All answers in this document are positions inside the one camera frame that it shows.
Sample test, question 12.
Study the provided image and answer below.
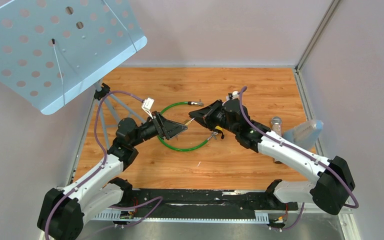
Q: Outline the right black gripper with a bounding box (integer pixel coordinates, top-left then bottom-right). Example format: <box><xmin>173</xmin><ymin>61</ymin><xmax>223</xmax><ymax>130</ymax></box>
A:
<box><xmin>188</xmin><ymin>100</ymin><xmax>238</xmax><ymax>136</ymax></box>

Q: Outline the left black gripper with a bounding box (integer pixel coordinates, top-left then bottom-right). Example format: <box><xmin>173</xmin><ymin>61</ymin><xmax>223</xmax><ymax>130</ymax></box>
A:
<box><xmin>130</xmin><ymin>110</ymin><xmax>188</xmax><ymax>147</ymax></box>

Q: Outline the brass padlock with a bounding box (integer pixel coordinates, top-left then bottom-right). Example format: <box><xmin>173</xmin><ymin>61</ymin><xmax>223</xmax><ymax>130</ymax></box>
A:
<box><xmin>183</xmin><ymin>118</ymin><xmax>194</xmax><ymax>126</ymax></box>

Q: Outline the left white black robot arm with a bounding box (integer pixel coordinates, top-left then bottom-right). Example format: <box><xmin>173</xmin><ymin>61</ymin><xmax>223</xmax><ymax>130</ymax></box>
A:
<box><xmin>37</xmin><ymin>111</ymin><xmax>188</xmax><ymax>240</ymax></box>

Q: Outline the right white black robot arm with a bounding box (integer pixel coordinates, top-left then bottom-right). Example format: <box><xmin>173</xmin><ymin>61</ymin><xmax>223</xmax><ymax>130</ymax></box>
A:
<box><xmin>189</xmin><ymin>99</ymin><xmax>356</xmax><ymax>215</ymax></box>

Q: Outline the grey tripod stand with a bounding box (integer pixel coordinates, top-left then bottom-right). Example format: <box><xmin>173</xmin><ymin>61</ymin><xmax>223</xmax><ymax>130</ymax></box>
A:
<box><xmin>93</xmin><ymin>80</ymin><xmax>145</xmax><ymax>150</ymax></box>

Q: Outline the clear bottle with metal cap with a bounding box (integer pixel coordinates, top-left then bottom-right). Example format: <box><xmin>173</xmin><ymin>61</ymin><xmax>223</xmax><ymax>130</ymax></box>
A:
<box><xmin>270</xmin><ymin>115</ymin><xmax>284</xmax><ymax>165</ymax></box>

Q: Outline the clear blue plastic bag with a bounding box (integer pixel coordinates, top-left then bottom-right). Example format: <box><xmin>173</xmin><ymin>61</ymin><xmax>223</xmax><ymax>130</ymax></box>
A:
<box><xmin>282</xmin><ymin>119</ymin><xmax>324</xmax><ymax>151</ymax></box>

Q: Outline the perforated light blue metal plate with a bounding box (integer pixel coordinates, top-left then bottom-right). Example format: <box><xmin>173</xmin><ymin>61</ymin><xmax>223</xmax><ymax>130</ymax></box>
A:
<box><xmin>0</xmin><ymin>0</ymin><xmax>148</xmax><ymax>115</ymax></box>

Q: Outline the green cable lock loop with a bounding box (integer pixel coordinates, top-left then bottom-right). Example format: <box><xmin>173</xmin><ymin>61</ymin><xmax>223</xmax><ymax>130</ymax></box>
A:
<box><xmin>158</xmin><ymin>100</ymin><xmax>211</xmax><ymax>153</ymax></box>

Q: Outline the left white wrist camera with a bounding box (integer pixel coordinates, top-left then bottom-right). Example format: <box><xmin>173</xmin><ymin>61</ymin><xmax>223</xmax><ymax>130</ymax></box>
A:
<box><xmin>141</xmin><ymin>97</ymin><xmax>155</xmax><ymax>118</ymax></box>

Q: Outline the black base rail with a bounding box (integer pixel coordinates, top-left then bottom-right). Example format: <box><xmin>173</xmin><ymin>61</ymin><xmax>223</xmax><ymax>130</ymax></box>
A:
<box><xmin>94</xmin><ymin>188</ymin><xmax>299</xmax><ymax>224</ymax></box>

